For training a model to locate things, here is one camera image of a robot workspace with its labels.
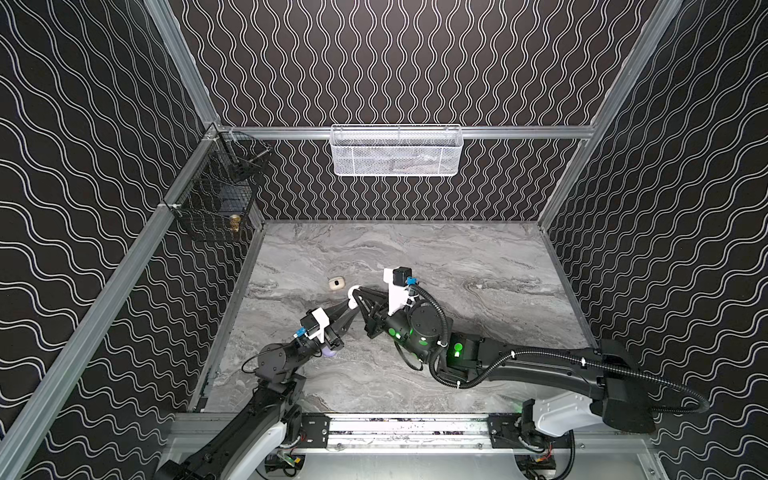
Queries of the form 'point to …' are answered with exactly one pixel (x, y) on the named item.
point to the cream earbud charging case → (337, 283)
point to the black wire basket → (214, 200)
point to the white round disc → (352, 304)
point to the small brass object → (235, 222)
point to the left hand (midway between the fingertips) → (360, 305)
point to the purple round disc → (327, 352)
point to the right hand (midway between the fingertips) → (354, 295)
